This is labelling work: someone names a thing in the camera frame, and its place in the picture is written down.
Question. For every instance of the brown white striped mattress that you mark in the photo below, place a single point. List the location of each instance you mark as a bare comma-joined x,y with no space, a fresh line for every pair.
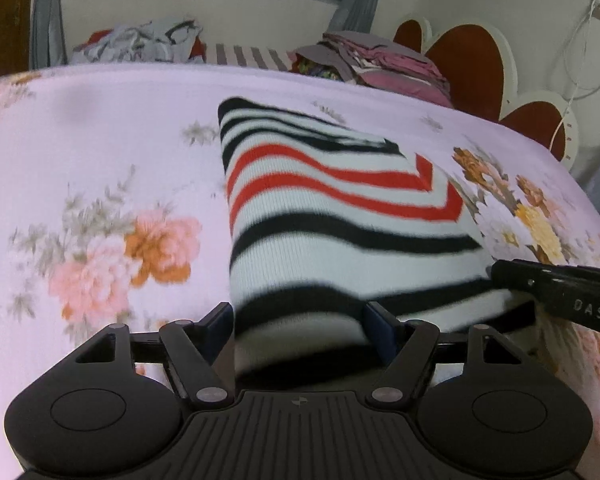
245,55

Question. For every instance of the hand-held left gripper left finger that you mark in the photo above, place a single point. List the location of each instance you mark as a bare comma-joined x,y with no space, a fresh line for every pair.
218,330

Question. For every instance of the scalloped brown headboard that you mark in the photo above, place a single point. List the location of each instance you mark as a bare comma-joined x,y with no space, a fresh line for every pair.
472,70

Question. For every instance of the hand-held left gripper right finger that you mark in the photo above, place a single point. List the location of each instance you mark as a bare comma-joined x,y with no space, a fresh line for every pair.
381,332

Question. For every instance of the pink floral bed sheet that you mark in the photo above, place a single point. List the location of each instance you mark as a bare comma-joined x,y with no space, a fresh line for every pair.
80,160

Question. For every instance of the pile of grey white clothes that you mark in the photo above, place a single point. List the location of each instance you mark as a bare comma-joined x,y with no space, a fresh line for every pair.
140,42

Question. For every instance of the black white red striped sweater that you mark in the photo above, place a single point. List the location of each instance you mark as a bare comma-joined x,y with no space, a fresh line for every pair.
330,200

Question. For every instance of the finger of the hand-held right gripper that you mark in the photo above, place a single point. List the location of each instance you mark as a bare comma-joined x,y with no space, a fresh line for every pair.
512,275

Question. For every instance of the pile of pink folded clothes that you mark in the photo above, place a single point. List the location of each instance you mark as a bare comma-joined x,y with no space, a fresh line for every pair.
390,67

